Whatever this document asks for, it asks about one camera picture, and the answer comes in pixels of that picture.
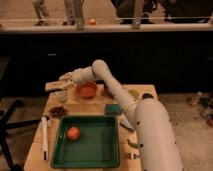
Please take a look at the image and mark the whiteboard eraser block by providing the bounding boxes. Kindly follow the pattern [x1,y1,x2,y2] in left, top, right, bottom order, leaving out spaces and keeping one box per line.
[45,81,65,92]

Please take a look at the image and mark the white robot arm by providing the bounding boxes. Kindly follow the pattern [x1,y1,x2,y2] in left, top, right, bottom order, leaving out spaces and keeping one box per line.
[59,59,184,171]

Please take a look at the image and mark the white paper cup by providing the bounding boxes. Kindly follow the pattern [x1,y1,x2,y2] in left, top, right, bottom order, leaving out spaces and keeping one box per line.
[54,90,68,103]

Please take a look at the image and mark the light green plastic cup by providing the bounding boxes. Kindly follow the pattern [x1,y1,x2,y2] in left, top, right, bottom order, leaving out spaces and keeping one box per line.
[129,89,139,100]

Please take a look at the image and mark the orange bowl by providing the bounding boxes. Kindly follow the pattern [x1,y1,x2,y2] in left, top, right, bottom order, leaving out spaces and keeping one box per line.
[75,82,98,98]

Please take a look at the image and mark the dark purple bowl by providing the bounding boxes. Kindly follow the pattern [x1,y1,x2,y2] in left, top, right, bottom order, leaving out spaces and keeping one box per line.
[103,84,114,99]

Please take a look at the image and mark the green sponge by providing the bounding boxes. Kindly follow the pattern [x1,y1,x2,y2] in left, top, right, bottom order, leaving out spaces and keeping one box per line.
[105,104,122,115]

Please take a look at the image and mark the orange peach fruit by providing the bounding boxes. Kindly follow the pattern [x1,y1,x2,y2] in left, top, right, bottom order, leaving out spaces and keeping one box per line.
[67,127,81,141]

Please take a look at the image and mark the small orange ball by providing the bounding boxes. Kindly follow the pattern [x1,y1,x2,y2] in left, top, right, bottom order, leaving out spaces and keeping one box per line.
[88,18,96,25]

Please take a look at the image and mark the grey folded cloth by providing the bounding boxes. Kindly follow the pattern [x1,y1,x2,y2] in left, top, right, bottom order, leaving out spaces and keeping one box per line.
[120,119,134,133]

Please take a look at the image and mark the green plastic tray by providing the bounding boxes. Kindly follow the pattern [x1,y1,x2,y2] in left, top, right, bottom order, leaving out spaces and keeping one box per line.
[51,115,120,169]

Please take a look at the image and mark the black office chair base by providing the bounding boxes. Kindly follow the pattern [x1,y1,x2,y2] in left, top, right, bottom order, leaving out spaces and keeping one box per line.
[0,100,41,171]

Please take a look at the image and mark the white handled knife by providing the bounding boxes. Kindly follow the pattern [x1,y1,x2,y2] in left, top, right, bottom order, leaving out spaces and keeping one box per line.
[41,116,48,162]

